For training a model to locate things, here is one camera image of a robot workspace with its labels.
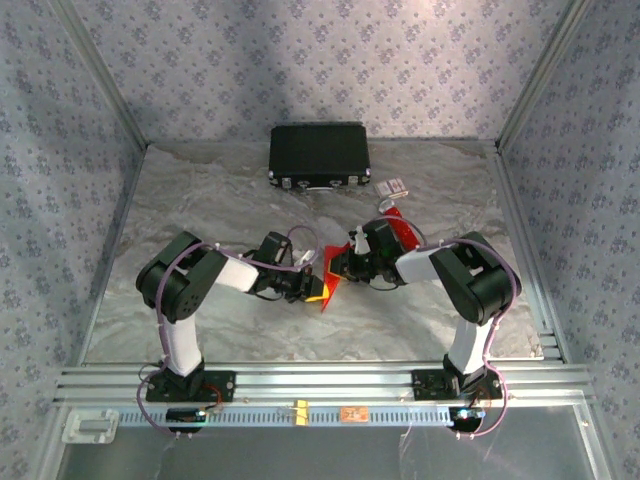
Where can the aluminium side rail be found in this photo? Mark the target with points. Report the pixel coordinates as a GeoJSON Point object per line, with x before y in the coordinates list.
{"type": "Point", "coordinates": [112, 250]}
{"type": "Point", "coordinates": [517, 220]}

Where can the right black controller board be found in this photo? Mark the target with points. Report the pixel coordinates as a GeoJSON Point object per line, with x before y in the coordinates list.
{"type": "Point", "coordinates": [467, 416]}

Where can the small red white card box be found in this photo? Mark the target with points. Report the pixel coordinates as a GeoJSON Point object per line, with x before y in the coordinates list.
{"type": "Point", "coordinates": [391, 187]}

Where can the red glitter tube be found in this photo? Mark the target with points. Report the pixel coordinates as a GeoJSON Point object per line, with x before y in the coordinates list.
{"type": "Point", "coordinates": [407, 230]}

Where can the white plastic bracket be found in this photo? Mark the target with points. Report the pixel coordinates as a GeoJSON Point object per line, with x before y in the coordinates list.
{"type": "Point", "coordinates": [90, 426]}

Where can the red paper sheet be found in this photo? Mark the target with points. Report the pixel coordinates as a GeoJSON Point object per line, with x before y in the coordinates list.
{"type": "Point", "coordinates": [331, 295]}

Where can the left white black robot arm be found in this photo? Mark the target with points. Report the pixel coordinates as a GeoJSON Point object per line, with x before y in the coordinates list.
{"type": "Point", "coordinates": [175, 295]}

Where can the yellow tape strip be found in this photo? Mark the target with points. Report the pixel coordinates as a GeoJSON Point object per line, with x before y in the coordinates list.
{"type": "Point", "coordinates": [302, 412]}

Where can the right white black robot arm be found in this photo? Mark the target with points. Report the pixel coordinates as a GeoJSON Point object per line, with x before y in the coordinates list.
{"type": "Point", "coordinates": [475, 280]}

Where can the black hard case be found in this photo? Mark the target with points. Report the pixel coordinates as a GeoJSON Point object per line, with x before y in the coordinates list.
{"type": "Point", "coordinates": [320, 150]}

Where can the orange label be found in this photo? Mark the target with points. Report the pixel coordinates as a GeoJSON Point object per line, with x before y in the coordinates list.
{"type": "Point", "coordinates": [354, 414]}

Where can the black controller board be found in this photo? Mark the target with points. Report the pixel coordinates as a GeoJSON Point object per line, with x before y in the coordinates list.
{"type": "Point", "coordinates": [185, 416]}
{"type": "Point", "coordinates": [467, 416]}

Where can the aluminium frame post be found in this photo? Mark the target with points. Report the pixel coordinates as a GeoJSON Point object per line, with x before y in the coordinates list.
{"type": "Point", "coordinates": [541, 70]}

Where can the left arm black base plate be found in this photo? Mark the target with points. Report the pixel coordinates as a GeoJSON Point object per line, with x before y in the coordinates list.
{"type": "Point", "coordinates": [225, 387]}

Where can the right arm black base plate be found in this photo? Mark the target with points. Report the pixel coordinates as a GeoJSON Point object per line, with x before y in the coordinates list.
{"type": "Point", "coordinates": [430, 385]}

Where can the left black controller board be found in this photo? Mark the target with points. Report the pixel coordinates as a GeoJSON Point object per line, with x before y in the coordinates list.
{"type": "Point", "coordinates": [185, 416]}

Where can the aluminium mounting rail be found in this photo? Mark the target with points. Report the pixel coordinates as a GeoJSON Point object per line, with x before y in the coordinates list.
{"type": "Point", "coordinates": [325, 382]}

